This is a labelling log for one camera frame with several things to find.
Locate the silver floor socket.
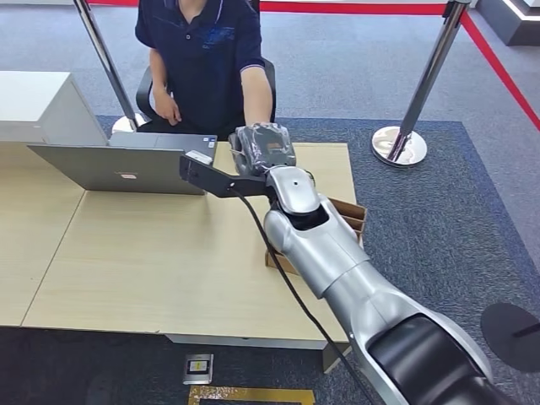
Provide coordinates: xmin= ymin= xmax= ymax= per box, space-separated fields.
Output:
xmin=182 ymin=353 xmax=215 ymax=386

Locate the light wooden desk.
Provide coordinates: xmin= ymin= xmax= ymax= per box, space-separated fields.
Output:
xmin=0 ymin=141 xmax=359 ymax=375

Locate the person's right hand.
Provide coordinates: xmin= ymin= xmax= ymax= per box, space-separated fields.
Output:
xmin=152 ymin=88 xmax=183 ymax=127

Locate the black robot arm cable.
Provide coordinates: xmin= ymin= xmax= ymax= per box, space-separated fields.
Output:
xmin=229 ymin=188 xmax=379 ymax=405

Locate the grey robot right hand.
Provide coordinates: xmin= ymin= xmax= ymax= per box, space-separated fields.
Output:
xmin=228 ymin=121 xmax=297 ymax=178

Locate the person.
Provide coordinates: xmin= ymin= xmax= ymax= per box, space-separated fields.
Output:
xmin=134 ymin=0 xmax=275 ymax=135

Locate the chrome stanchion post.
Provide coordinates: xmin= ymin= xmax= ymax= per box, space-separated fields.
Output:
xmin=73 ymin=0 xmax=152 ymax=135
xmin=370 ymin=0 xmax=472 ymax=169

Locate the white cabinet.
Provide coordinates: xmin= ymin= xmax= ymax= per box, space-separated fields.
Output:
xmin=0 ymin=71 xmax=109 ymax=147

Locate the grey laptop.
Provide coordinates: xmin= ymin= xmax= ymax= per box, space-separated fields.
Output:
xmin=26 ymin=132 xmax=219 ymax=197

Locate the red barrier belt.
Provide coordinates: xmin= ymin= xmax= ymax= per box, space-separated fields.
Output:
xmin=86 ymin=0 xmax=540 ymax=133

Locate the black round floor base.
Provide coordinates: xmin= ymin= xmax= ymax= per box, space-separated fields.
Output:
xmin=480 ymin=302 xmax=540 ymax=375

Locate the black office chair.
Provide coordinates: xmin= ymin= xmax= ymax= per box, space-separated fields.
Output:
xmin=135 ymin=0 xmax=278 ymax=131

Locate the gold floor tape frame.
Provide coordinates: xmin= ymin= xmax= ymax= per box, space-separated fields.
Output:
xmin=187 ymin=386 xmax=317 ymax=405

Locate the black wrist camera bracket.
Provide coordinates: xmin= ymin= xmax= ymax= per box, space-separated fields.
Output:
xmin=178 ymin=154 xmax=276 ymax=200

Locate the cardboard card organizer box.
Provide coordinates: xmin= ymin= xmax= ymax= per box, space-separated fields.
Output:
xmin=264 ymin=197 xmax=368 ymax=277

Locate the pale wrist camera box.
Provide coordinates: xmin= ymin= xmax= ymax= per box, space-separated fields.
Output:
xmin=185 ymin=148 xmax=214 ymax=166

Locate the dark blue carpet mat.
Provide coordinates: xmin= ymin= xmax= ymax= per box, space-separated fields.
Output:
xmin=0 ymin=115 xmax=540 ymax=405

